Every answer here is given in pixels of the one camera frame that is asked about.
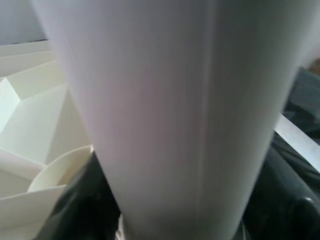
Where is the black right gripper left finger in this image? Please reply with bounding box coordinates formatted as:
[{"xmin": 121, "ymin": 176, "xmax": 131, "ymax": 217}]
[{"xmin": 34, "ymin": 149, "xmax": 126, "ymax": 240}]

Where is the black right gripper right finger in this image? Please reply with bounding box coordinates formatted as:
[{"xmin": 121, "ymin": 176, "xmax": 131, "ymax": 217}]
[{"xmin": 241, "ymin": 149, "xmax": 320, "ymax": 240}]

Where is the white plastic table top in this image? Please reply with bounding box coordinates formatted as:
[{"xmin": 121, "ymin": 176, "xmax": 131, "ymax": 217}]
[{"xmin": 0, "ymin": 39, "xmax": 95, "ymax": 240}]

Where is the white tapered table leg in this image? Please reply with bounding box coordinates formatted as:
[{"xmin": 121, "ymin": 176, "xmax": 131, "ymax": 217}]
[{"xmin": 31, "ymin": 0, "xmax": 320, "ymax": 240}]

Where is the long white plastic strip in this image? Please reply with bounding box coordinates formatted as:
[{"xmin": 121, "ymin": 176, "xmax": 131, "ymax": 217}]
[{"xmin": 273, "ymin": 113, "xmax": 320, "ymax": 173}]

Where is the black table cloth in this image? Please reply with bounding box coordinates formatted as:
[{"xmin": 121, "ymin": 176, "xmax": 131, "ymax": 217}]
[{"xmin": 249, "ymin": 65, "xmax": 320, "ymax": 201}]

